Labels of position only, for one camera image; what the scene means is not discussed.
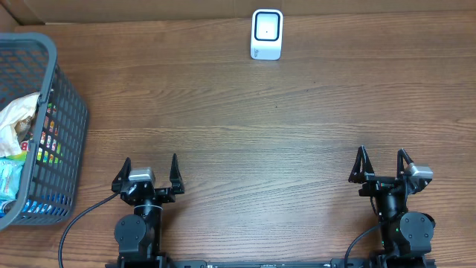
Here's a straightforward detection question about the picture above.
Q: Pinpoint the cardboard back panel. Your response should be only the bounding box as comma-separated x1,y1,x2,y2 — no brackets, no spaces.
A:
1,0,475,25

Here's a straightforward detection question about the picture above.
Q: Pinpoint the grey plastic mesh basket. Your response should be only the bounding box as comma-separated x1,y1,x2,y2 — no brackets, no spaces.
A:
1,33,89,229

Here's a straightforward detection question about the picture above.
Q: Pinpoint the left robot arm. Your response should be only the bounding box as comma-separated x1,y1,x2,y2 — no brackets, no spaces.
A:
112,154,185,267

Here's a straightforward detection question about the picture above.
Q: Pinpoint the blue Oreo cookie pack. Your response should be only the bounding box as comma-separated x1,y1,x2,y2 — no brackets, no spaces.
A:
1,195,70,217

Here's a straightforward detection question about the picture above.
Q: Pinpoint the green gummy candy bag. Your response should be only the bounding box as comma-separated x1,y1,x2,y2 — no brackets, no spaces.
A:
15,116,62,165

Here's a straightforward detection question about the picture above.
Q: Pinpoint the beige paper snack bag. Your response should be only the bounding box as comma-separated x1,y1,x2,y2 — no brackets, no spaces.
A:
1,92,40,157

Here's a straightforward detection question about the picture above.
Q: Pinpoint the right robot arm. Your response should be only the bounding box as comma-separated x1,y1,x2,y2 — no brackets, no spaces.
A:
343,145,436,267

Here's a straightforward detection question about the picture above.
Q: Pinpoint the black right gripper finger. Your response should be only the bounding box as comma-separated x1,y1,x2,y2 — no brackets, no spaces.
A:
348,145,375,183
396,148,414,178

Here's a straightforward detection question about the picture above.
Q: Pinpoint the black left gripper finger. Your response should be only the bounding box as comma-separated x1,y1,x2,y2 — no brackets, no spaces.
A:
170,153,185,194
112,157,132,193

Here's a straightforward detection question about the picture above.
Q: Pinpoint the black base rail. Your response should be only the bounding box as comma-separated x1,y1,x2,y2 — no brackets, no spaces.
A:
105,257,438,268

